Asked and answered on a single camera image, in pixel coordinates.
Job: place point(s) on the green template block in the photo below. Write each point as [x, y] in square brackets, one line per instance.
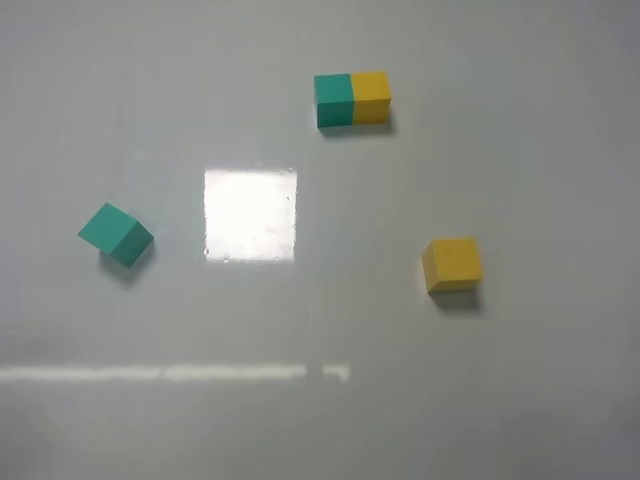
[334, 100]

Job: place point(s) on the yellow template block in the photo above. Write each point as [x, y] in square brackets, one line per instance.
[372, 97]

